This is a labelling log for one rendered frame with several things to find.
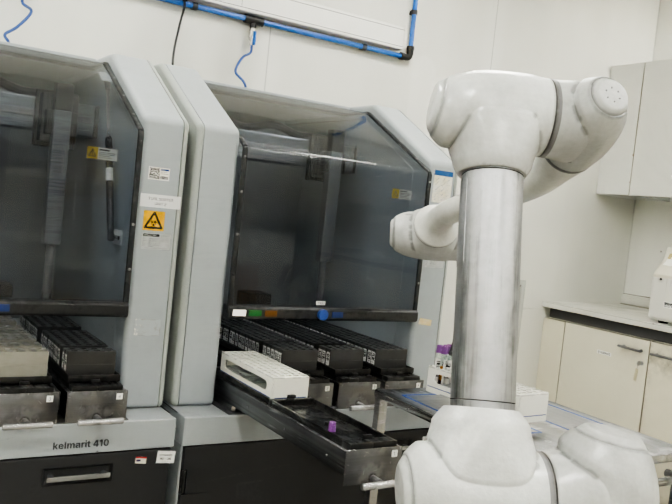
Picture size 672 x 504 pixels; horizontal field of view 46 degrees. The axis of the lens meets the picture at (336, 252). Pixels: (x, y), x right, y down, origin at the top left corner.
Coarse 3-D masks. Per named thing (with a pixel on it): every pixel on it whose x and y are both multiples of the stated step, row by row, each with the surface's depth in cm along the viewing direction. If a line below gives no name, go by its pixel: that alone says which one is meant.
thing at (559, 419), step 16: (384, 400) 198; (400, 400) 193; (416, 400) 194; (432, 400) 196; (448, 400) 198; (384, 416) 202; (432, 416) 181; (560, 416) 193; (576, 416) 195; (592, 416) 197; (544, 432) 176; (560, 432) 178; (544, 448) 163; (656, 448) 173; (368, 496) 202
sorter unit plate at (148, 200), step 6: (144, 198) 187; (150, 198) 188; (156, 198) 189; (162, 198) 189; (168, 198) 190; (174, 198) 191; (180, 198) 192; (144, 204) 187; (150, 204) 188; (156, 204) 189; (162, 204) 190; (168, 204) 190; (174, 204) 191
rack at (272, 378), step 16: (224, 352) 206; (240, 352) 209; (256, 352) 211; (224, 368) 205; (240, 368) 206; (256, 368) 190; (272, 368) 193; (288, 368) 195; (256, 384) 199; (272, 384) 183; (288, 384) 184; (304, 384) 187
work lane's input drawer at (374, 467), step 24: (216, 384) 204; (240, 384) 195; (240, 408) 192; (264, 408) 181; (288, 408) 180; (312, 408) 183; (288, 432) 171; (312, 432) 163; (336, 432) 165; (360, 432) 167; (336, 456) 155; (360, 456) 154; (384, 456) 157; (360, 480) 154; (384, 480) 158
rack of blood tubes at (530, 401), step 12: (432, 372) 192; (444, 372) 189; (432, 384) 192; (444, 384) 191; (516, 384) 181; (444, 396) 189; (516, 396) 170; (528, 396) 171; (540, 396) 174; (516, 408) 170; (528, 408) 172; (540, 408) 174; (528, 420) 172; (540, 420) 174
